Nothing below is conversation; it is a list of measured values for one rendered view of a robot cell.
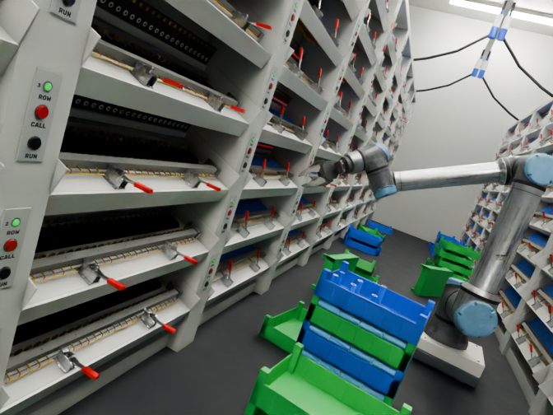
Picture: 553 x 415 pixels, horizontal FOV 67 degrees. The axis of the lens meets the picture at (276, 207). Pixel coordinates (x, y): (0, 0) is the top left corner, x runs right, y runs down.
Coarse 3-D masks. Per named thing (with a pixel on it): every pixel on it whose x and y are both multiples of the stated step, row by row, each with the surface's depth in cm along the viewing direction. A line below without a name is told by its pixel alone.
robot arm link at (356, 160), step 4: (348, 152) 166; (352, 152) 165; (356, 152) 165; (348, 156) 165; (352, 156) 163; (356, 156) 163; (360, 156) 164; (352, 160) 163; (356, 160) 163; (360, 160) 163; (352, 164) 163; (356, 164) 163; (360, 164) 164; (352, 168) 165; (356, 168) 164; (360, 168) 165; (352, 172) 166; (356, 172) 166
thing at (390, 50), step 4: (396, 24) 243; (392, 36) 260; (388, 40) 254; (392, 40) 258; (396, 40) 285; (388, 44) 260; (392, 44) 265; (388, 48) 264; (392, 48) 270; (384, 52) 303; (388, 52) 292; (392, 52) 277; (396, 52) 287; (392, 56) 284; (396, 56) 291; (400, 56) 300; (392, 60) 291; (396, 60) 299
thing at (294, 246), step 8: (296, 232) 252; (304, 232) 258; (288, 240) 230; (296, 240) 246; (304, 240) 257; (312, 240) 256; (288, 248) 216; (296, 248) 236; (304, 248) 246; (280, 256) 200; (288, 256) 216
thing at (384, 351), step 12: (312, 300) 121; (312, 312) 121; (324, 312) 119; (324, 324) 119; (336, 324) 118; (348, 324) 116; (348, 336) 116; (360, 336) 114; (372, 336) 113; (360, 348) 114; (372, 348) 113; (384, 348) 112; (396, 348) 110; (408, 348) 109; (384, 360) 112; (396, 360) 110; (408, 360) 109
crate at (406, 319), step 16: (336, 272) 132; (320, 288) 120; (336, 288) 118; (368, 288) 133; (336, 304) 118; (352, 304) 115; (368, 304) 114; (384, 304) 131; (400, 304) 129; (416, 304) 127; (432, 304) 123; (368, 320) 114; (384, 320) 112; (400, 320) 110; (416, 320) 127; (400, 336) 110; (416, 336) 108
